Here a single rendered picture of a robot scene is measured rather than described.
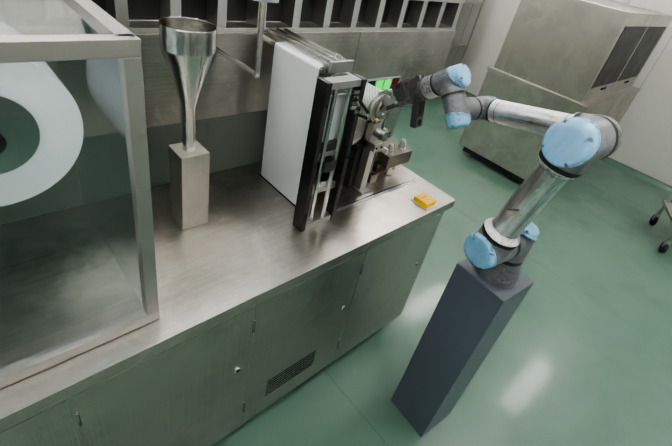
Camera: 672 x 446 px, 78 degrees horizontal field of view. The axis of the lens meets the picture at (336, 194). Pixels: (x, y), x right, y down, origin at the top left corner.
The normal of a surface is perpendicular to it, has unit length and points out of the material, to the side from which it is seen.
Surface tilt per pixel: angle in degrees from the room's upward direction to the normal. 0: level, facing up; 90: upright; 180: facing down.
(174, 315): 0
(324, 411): 0
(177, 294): 0
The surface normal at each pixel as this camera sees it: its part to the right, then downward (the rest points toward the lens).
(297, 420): 0.18, -0.82
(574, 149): -0.78, 0.07
